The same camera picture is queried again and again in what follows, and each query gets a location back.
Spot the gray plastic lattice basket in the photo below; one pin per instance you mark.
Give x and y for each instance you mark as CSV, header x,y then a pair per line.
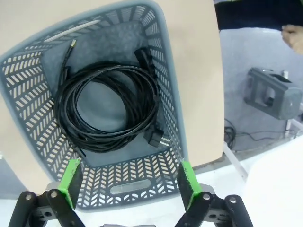
x,y
28,99

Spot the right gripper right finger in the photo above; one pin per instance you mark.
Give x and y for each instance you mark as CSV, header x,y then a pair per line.
x,y
189,186

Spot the person's left hand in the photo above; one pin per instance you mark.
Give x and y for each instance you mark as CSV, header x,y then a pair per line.
x,y
293,36

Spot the gray metal bracket box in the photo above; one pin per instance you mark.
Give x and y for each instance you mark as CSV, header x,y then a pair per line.
x,y
272,94

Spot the white table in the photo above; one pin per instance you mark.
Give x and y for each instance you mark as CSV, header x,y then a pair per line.
x,y
277,184

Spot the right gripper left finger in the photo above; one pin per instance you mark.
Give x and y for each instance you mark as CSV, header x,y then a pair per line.
x,y
68,184

